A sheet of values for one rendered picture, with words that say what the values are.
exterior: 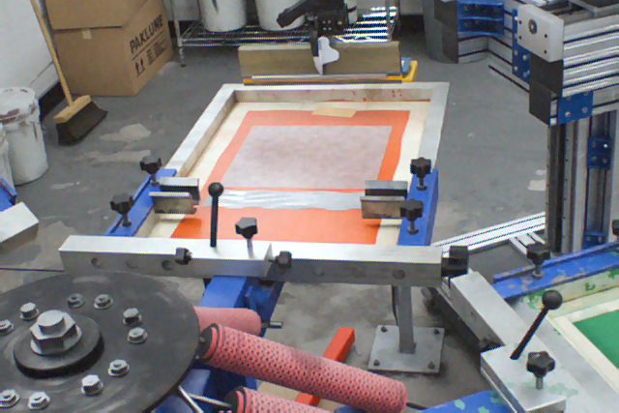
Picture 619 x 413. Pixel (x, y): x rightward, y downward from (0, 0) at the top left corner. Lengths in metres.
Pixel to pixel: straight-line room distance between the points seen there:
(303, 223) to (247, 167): 0.29
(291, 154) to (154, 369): 1.21
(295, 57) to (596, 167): 0.89
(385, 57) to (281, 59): 0.24
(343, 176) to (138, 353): 1.08
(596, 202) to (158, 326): 1.83
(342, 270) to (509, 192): 2.30
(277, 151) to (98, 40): 3.04
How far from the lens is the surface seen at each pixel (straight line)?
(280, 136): 2.19
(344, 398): 1.22
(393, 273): 1.57
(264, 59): 2.21
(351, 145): 2.12
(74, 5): 5.03
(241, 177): 2.04
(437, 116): 2.15
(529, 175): 3.96
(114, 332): 1.03
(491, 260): 3.04
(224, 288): 1.53
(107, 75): 5.15
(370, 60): 2.16
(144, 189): 1.96
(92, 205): 4.10
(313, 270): 1.59
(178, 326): 1.01
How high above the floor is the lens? 1.90
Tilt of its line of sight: 29 degrees down
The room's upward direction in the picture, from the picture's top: 6 degrees counter-clockwise
